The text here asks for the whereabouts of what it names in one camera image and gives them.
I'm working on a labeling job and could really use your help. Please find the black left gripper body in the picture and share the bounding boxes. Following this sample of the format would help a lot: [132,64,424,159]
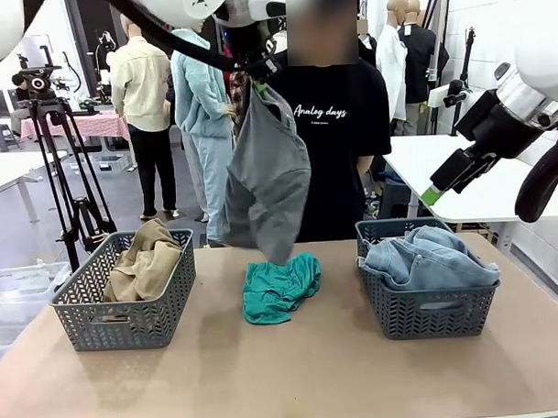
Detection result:
[228,23,285,83]

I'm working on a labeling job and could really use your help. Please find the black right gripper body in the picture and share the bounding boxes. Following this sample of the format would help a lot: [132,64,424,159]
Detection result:
[428,145,500,195]

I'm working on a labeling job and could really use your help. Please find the light blue denim jeans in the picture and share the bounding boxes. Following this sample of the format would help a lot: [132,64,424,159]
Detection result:
[356,223,502,294]

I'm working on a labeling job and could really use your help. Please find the grey t-shirt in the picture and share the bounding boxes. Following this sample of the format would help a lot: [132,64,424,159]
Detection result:
[213,77,315,267]

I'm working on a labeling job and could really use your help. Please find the teal green shorts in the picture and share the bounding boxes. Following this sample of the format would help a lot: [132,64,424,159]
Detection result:
[240,250,324,325]

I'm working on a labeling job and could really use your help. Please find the tan khaki shirt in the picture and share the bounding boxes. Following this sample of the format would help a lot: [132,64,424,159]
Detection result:
[100,216,186,303]

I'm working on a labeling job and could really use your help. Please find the mannequin in red plaid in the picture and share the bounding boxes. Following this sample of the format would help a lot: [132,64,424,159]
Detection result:
[227,70,250,129]

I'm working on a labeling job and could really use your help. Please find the dark storage box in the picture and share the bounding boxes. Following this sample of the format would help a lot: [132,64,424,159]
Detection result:
[377,176,416,221]

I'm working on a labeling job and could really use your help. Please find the large white table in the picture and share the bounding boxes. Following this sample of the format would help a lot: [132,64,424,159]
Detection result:
[381,128,558,228]

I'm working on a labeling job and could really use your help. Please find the mannequin in light blue fleece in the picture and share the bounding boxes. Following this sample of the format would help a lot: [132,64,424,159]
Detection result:
[169,26,240,249]

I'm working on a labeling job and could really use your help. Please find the person in black t-shirt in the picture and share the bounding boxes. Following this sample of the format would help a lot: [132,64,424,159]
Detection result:
[265,0,396,245]

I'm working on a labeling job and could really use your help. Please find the mannequin in black coat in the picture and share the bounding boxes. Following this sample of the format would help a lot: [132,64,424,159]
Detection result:
[398,0,452,105]

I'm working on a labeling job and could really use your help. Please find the grey plastic lattice basket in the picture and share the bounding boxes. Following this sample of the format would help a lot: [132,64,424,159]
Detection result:
[355,214,504,343]
[47,227,201,354]

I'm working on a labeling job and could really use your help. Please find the mannequin in cream jacket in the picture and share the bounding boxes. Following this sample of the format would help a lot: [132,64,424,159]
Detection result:
[106,11,180,223]

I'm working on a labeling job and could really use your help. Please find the mannequin in white shirt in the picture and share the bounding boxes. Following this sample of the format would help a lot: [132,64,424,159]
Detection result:
[373,0,412,124]

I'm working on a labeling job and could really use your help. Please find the black light stand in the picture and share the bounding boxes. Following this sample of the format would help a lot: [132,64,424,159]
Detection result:
[446,26,482,138]

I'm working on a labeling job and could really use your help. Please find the grey leaning stand pole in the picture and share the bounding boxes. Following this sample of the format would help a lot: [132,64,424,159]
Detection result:
[425,0,457,83]

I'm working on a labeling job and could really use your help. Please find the table with red checked cloth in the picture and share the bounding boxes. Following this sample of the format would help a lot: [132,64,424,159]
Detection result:
[18,109,131,146]

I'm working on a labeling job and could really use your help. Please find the small white table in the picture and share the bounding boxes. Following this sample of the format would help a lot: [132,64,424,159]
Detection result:
[0,149,72,227]

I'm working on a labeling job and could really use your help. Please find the grey stool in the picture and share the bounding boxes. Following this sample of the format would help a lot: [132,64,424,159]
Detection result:
[0,124,21,154]

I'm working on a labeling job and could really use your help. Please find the clear plastic storage bin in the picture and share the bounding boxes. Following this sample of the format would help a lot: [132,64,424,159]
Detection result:
[0,260,75,367]

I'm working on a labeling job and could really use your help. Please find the black right wrist mount block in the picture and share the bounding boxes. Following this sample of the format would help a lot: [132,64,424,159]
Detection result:
[452,87,547,161]

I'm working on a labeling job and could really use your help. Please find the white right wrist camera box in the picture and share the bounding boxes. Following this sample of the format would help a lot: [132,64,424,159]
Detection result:
[426,79,475,109]

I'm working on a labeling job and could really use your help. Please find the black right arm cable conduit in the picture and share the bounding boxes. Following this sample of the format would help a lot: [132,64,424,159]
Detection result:
[510,115,558,225]

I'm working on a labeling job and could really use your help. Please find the black camera tripod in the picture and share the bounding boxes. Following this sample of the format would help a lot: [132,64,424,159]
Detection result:
[9,42,120,274]

